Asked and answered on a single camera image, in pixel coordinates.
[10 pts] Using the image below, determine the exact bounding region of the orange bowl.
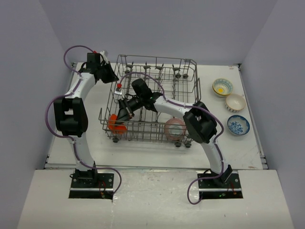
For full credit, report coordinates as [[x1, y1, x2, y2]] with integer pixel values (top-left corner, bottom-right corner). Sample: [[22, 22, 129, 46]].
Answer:
[[108, 114, 127, 135]]

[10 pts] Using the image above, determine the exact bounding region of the grey wire dish rack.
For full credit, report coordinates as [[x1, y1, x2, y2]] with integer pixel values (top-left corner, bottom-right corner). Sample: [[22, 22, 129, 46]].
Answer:
[[99, 54, 201, 147]]

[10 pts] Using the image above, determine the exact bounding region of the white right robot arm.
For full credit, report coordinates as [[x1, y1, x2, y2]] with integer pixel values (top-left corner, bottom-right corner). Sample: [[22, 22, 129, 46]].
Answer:
[[115, 79, 233, 187]]

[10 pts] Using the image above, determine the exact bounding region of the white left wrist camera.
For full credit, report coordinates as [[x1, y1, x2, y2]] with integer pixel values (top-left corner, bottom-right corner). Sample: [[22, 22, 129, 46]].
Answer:
[[99, 50, 109, 63]]

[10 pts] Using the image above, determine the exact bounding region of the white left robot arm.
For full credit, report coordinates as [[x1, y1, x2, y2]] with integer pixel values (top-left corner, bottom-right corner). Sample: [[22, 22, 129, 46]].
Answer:
[[53, 51, 119, 187]]

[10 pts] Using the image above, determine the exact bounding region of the beige white bowl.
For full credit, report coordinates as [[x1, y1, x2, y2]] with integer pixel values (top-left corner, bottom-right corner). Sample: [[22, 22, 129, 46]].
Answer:
[[225, 94, 246, 113]]

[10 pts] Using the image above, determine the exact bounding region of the blue patterned bowl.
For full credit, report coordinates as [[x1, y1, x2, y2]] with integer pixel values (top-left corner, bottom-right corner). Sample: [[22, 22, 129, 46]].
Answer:
[[227, 115, 250, 136]]

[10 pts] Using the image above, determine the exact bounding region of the pink rimmed white bowl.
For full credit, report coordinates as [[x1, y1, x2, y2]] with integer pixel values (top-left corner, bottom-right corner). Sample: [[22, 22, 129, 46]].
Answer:
[[164, 118, 186, 141]]

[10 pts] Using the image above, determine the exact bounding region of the floral white bowl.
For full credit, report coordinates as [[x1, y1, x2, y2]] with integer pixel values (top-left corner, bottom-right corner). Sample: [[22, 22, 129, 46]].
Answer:
[[212, 78, 234, 97]]

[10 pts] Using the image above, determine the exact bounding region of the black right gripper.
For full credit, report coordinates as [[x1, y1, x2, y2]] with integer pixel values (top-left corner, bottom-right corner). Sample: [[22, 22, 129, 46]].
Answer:
[[116, 95, 144, 126]]

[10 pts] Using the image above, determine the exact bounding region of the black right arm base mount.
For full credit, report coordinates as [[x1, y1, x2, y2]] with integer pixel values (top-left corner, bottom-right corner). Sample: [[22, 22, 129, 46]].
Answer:
[[198, 171, 243, 200]]

